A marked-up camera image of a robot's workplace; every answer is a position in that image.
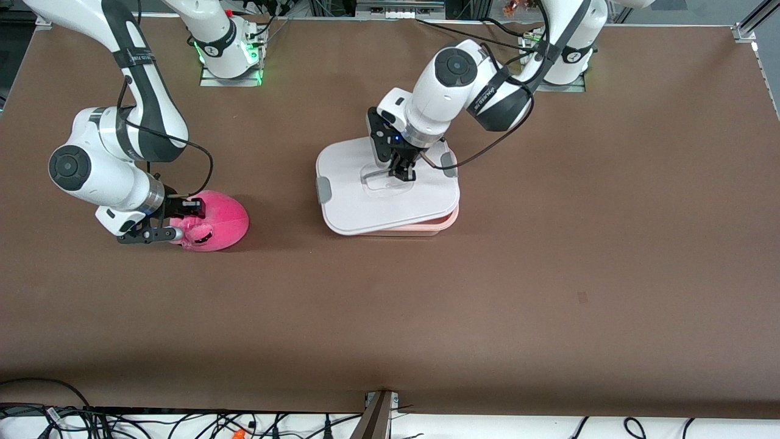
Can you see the table frame post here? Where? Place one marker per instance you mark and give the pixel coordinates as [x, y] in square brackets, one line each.
[375, 421]

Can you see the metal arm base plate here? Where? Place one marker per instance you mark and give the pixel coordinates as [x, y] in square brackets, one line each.
[567, 88]
[213, 82]

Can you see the pink plush toy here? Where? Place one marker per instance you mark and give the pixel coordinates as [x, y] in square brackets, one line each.
[228, 219]

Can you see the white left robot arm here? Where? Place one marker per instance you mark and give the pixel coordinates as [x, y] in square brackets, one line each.
[445, 91]

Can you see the aluminium corner extrusion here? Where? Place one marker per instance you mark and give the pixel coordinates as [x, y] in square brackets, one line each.
[746, 30]

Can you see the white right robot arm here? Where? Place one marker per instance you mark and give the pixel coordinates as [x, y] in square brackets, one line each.
[91, 177]

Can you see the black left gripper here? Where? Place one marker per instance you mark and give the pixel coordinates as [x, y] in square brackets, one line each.
[404, 157]

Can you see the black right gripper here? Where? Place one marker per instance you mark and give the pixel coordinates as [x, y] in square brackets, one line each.
[176, 208]

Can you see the brown background object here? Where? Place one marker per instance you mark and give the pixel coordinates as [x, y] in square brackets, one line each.
[514, 7]

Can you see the white box lid grey clips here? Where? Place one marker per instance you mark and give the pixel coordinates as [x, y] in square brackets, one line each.
[365, 207]

